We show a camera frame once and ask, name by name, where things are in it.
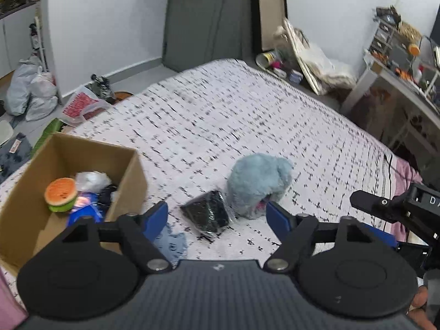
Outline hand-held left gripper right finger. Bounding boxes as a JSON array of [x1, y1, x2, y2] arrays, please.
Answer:
[[263, 201, 370, 272]]

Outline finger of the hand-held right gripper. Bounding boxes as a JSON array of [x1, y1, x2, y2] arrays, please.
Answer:
[[350, 190, 411, 221], [359, 223, 401, 251]]

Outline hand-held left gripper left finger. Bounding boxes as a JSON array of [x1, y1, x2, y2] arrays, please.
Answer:
[[60, 200, 172, 275]]

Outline blue plush toy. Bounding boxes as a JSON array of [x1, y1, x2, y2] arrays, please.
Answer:
[[227, 154, 295, 218]]

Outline black shiny packet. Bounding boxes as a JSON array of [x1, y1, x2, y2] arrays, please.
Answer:
[[180, 190, 236, 240]]

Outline black glossy pouch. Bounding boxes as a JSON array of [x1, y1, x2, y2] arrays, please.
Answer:
[[99, 185, 119, 211]]

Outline blue tissue packet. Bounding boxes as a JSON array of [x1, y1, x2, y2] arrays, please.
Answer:
[[68, 194, 104, 227]]

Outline clear plastic bag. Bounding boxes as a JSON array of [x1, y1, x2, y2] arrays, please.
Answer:
[[75, 171, 112, 193]]

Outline watermelon slice toy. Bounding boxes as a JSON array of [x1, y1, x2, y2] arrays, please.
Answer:
[[44, 178, 78, 213]]

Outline brown cardboard box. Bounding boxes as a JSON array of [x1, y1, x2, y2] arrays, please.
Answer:
[[0, 132, 149, 277]]

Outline person's right hand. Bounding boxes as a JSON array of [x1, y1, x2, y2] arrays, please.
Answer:
[[407, 287, 439, 330]]

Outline pink bed sheet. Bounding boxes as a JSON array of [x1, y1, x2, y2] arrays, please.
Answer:
[[0, 156, 424, 330]]

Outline white black patterned blanket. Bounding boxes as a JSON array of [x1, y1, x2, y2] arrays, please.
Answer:
[[0, 58, 399, 269]]

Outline white desk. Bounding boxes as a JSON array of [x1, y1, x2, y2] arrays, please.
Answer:
[[340, 50, 440, 155]]

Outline red printed plastic bag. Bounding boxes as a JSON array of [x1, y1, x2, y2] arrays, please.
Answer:
[[62, 86, 111, 126]]

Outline green bag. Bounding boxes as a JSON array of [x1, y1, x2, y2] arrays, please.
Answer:
[[32, 119, 65, 159]]

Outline beige tote bag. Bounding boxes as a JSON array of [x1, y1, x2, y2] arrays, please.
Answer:
[[274, 18, 357, 96]]

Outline blue jeans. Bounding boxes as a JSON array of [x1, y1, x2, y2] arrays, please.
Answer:
[[0, 132, 34, 181]]

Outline paper cup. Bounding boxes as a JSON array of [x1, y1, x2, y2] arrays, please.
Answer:
[[257, 51, 281, 70]]

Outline white plastic bag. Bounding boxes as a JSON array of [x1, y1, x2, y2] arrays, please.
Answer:
[[25, 71, 59, 122]]

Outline grey drawer organiser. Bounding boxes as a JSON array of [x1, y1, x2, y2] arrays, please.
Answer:
[[369, 7, 402, 56]]

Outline grey plastic bag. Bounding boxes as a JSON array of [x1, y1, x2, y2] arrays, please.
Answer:
[[5, 57, 41, 117]]

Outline grey door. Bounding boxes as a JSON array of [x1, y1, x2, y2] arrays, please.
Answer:
[[162, 0, 254, 73]]

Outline white floor stand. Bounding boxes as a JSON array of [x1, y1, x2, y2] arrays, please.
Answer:
[[29, 7, 48, 73]]

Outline grey storage cabinet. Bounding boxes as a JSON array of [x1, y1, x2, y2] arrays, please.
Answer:
[[0, 0, 49, 79]]

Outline black cable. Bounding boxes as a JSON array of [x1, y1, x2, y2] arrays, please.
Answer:
[[383, 151, 415, 183]]

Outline black picture frame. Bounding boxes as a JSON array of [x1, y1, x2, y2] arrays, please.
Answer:
[[249, 0, 288, 56]]

